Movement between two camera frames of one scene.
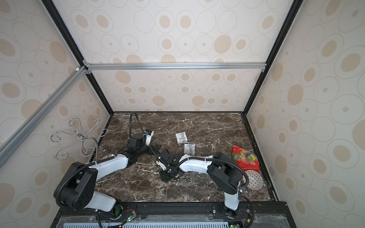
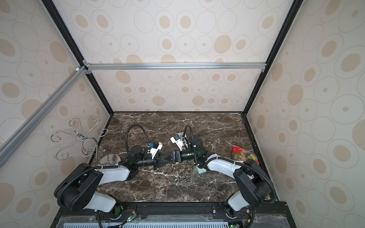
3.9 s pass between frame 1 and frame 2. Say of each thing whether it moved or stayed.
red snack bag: stayed
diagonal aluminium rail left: stayed
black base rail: stayed
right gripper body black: moved
